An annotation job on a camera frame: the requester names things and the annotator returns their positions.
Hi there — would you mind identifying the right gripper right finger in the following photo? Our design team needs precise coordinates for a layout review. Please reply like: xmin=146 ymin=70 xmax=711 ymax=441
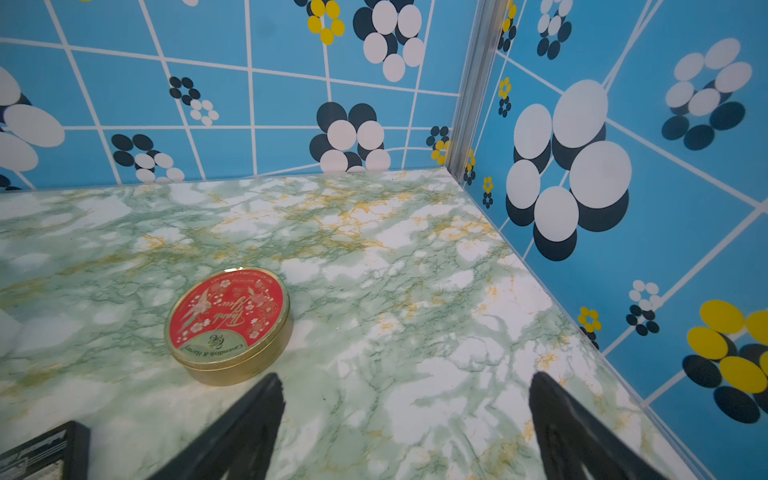
xmin=529 ymin=371 xmax=663 ymax=479

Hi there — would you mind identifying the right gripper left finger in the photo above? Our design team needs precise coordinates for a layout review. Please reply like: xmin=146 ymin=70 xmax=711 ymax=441
xmin=152 ymin=373 xmax=286 ymax=479

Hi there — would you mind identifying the red gold round tin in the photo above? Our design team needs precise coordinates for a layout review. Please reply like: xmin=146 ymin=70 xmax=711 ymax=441
xmin=164 ymin=267 xmax=293 ymax=386

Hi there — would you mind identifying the black battery charging board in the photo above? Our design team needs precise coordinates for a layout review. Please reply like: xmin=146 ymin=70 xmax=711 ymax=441
xmin=1 ymin=421 xmax=91 ymax=479

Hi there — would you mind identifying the right aluminium corner post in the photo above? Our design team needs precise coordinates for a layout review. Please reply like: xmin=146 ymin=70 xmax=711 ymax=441
xmin=446 ymin=0 xmax=507 ymax=182

